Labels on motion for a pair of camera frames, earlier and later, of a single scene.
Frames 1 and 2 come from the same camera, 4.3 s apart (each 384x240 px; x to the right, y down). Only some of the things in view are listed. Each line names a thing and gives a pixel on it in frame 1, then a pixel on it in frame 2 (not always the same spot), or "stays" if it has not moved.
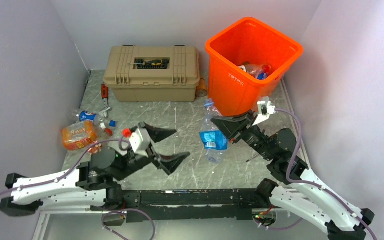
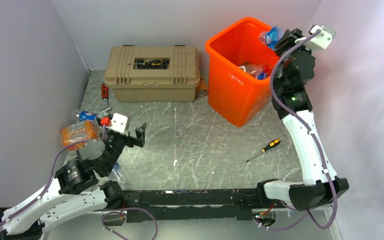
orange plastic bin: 250,40 stays
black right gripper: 236,126 -> 287,40
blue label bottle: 214,141 -> 270,37
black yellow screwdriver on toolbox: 151,62 stays
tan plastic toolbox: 153,73 stays
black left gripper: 169,163 -> 139,140
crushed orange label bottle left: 78,135 stays
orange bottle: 201,90 stays
